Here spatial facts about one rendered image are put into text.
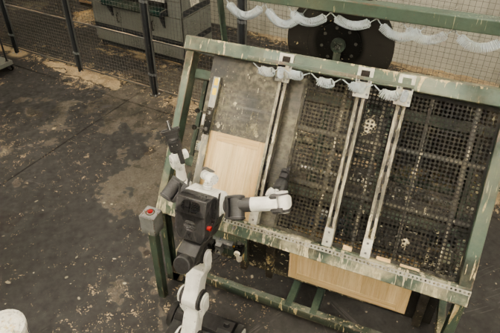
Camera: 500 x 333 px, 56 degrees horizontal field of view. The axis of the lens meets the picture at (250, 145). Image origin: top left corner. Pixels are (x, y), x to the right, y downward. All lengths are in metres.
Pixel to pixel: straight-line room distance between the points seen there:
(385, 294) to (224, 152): 1.57
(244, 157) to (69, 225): 2.17
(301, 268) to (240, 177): 0.91
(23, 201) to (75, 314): 1.59
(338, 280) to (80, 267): 2.22
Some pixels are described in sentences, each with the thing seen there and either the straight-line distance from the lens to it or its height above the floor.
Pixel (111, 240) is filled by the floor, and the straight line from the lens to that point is 4.65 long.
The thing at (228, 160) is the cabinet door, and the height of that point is 1.21.
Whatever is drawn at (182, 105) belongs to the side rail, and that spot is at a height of 1.50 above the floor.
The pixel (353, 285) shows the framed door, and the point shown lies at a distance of 3.75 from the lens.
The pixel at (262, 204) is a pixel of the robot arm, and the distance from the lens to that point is 2.79.
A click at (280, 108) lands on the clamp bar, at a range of 3.21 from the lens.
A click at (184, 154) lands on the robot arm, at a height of 1.42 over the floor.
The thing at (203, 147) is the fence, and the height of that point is 1.27.
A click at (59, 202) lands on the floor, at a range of 5.20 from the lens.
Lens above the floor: 3.28
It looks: 36 degrees down
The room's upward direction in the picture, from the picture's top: straight up
